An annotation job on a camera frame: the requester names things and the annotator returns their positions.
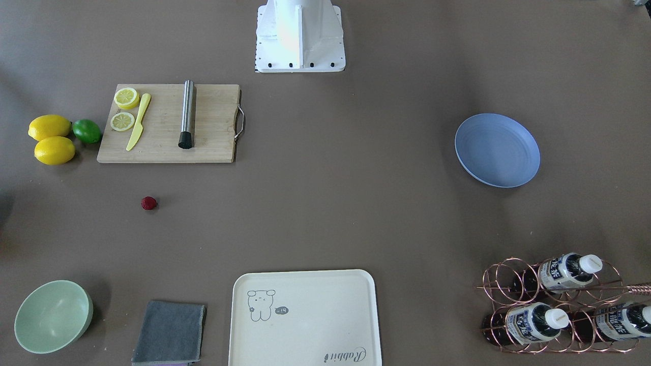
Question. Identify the green bowl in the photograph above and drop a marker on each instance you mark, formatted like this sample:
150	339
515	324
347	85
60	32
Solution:
53	316

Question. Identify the yellow lemon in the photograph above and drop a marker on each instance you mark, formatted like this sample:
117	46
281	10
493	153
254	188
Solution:
54	150
49	125

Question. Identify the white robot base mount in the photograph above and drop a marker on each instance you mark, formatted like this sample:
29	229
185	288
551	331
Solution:
299	37

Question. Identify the copper wire bottle rack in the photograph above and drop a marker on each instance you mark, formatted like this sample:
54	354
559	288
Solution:
504	284

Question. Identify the lemon slice lower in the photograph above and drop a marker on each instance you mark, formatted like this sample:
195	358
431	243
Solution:
122	121

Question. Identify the yellow plastic knife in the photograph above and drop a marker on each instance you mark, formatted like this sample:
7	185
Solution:
138	127

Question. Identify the dark drink bottle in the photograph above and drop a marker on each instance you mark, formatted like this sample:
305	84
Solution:
621	322
567	272
523	325

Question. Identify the dark drink bottle top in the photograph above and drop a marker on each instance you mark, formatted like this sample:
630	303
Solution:
567	272

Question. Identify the red strawberry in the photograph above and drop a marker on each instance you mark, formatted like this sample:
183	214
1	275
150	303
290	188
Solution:
148	203

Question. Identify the cream rabbit tray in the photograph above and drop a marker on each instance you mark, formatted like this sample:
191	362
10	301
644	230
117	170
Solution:
323	317

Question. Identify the wooden cutting board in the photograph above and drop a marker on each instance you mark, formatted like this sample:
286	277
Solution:
215	127

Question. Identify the yellow lemon upper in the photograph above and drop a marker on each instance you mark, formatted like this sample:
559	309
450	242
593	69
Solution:
49	125

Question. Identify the grey folded cloth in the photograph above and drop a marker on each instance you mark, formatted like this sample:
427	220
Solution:
171	334

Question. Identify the blue plate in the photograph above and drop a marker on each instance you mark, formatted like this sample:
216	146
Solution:
497	150

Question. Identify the yellow lemon lower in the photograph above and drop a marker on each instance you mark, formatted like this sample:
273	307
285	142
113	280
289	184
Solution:
54	150

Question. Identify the green lime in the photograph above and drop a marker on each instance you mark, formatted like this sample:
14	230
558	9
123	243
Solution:
87	131

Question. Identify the lemon half upper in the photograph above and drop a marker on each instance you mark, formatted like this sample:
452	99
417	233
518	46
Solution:
126	98

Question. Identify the steel muddler black tip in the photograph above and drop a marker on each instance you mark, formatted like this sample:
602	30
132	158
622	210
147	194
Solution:
186	140

